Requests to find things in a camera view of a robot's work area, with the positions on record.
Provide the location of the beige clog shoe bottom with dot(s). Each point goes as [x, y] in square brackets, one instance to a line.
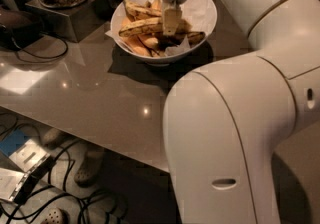
[55, 216]

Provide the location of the spotted banana rear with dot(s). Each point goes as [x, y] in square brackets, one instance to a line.
[139, 11]

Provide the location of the large spotted banana front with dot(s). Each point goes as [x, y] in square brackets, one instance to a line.
[149, 26]

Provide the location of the small banana right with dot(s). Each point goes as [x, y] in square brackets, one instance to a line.
[195, 38]

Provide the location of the beige clog shoe middle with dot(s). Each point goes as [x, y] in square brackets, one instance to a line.
[89, 168]

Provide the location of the white ceramic bowl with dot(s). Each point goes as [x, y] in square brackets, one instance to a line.
[201, 14]

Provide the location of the blue paper sheet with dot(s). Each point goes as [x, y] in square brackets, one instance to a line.
[13, 142]

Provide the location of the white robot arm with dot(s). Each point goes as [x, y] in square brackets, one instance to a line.
[222, 121]

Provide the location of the beige clog shoe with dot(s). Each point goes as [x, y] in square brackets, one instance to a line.
[55, 216]
[89, 168]
[53, 137]

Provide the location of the orange banana lower left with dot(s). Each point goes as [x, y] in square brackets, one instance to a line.
[136, 46]

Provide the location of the dark round appliance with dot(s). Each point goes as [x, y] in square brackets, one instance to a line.
[18, 29]

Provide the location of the grey electronics box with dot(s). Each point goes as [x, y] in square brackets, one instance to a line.
[32, 162]

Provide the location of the beige clog shoe upper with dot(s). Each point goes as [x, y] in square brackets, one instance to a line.
[53, 137]

